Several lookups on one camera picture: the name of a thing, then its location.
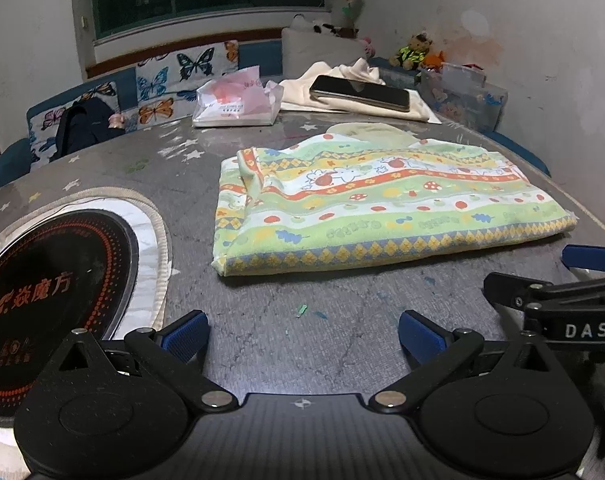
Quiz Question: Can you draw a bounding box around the dark backpack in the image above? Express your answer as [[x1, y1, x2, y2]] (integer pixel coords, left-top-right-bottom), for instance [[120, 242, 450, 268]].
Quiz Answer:
[[55, 96, 129, 157]]

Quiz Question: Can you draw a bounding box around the large butterfly print cushion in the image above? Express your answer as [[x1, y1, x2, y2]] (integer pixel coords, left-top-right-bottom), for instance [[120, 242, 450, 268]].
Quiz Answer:
[[134, 39, 242, 127]]

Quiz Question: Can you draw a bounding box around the clear plastic storage box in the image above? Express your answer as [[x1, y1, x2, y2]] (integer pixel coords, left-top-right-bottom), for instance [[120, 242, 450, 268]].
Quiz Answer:
[[416, 62, 509, 134]]

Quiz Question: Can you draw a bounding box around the pale yellow cloth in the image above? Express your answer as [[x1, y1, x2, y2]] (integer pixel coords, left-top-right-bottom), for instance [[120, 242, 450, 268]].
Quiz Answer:
[[325, 121, 419, 152]]

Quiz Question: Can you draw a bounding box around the beige pillow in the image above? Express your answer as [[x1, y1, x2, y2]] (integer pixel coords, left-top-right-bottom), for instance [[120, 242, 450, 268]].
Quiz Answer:
[[281, 26, 379, 82]]

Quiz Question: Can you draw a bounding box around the black round induction cooktop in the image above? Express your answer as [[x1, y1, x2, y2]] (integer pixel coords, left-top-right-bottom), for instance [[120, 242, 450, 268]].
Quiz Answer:
[[0, 210, 139, 427]]

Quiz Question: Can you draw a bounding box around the black smartphone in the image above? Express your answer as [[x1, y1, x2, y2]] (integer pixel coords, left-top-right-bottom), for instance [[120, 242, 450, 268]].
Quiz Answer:
[[309, 74, 412, 113]]

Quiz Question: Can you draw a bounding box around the cream cloth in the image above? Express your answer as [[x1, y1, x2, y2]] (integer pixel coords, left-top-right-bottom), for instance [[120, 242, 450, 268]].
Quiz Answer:
[[279, 58, 441, 124]]

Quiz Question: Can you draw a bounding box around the pink tissue packet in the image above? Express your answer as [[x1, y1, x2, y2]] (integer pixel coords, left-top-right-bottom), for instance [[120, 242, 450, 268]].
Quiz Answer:
[[191, 65, 284, 128]]

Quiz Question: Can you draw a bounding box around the green patterned towel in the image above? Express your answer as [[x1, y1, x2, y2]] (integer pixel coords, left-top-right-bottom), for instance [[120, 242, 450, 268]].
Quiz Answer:
[[211, 131, 579, 277]]

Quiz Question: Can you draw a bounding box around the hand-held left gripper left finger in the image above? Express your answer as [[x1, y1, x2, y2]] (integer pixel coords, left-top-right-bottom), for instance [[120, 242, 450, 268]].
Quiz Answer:
[[32, 310, 236, 412]]

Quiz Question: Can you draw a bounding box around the brown teddy bear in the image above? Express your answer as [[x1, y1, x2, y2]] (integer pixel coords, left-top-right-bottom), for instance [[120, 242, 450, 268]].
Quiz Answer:
[[389, 33, 431, 72]]

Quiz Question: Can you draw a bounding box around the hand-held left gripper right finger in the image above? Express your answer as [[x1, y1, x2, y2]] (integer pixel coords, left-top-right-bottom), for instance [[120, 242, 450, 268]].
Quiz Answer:
[[371, 310, 563, 413]]

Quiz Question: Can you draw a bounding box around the small butterfly print cushion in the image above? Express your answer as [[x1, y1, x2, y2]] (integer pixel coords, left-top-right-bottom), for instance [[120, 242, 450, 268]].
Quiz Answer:
[[26, 79, 122, 167]]

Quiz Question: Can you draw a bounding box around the blue sofa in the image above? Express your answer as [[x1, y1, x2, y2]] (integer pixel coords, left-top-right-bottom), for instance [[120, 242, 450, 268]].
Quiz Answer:
[[0, 39, 553, 196]]

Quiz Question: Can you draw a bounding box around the black and white plush toy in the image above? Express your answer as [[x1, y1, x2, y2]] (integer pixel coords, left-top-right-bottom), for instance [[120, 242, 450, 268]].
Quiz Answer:
[[289, 13, 359, 39]]

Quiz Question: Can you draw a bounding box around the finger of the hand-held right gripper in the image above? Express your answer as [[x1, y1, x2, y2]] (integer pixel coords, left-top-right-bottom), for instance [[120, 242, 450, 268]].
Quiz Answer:
[[562, 244, 605, 279], [483, 272, 605, 319]]

